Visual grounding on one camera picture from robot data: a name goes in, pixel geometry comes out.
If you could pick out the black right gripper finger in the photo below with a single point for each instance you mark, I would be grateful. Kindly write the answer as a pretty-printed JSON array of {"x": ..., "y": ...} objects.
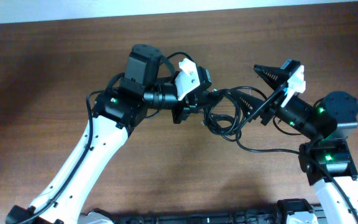
[
  {"x": 248, "y": 104},
  {"x": 274, "y": 77}
]

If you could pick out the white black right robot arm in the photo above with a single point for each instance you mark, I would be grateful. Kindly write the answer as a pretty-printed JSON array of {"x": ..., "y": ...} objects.
[{"x": 326, "y": 159}]

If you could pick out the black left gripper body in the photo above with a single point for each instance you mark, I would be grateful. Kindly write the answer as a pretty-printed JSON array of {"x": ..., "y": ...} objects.
[{"x": 178, "y": 112}]

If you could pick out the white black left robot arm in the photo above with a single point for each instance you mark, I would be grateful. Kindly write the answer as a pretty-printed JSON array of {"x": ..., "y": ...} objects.
[{"x": 150, "y": 81}]

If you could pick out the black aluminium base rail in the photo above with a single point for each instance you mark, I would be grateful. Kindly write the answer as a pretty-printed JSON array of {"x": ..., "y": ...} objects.
[{"x": 296, "y": 210}]

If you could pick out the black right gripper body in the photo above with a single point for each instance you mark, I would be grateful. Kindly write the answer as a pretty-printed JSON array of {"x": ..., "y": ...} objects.
[{"x": 272, "y": 107}]

